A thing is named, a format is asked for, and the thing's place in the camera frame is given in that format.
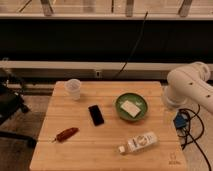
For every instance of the white plastic bottle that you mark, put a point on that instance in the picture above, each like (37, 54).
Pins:
(138, 143)

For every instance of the clear plastic cup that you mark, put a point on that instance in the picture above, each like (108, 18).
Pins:
(73, 87)

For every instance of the black smartphone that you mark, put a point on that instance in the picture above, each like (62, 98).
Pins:
(96, 115)

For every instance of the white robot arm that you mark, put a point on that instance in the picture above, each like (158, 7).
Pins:
(189, 82)

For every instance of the red chili pepper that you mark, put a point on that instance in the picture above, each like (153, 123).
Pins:
(64, 135)

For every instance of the green round plate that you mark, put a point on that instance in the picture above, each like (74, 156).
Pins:
(138, 100)

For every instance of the white sponge block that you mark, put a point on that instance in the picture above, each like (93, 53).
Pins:
(130, 108)

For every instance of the white wall outlet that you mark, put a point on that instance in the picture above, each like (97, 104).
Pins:
(98, 74)

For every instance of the black office chair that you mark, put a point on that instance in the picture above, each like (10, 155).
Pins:
(10, 102)

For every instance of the blue connector box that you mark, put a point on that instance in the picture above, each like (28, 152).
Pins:
(179, 121)

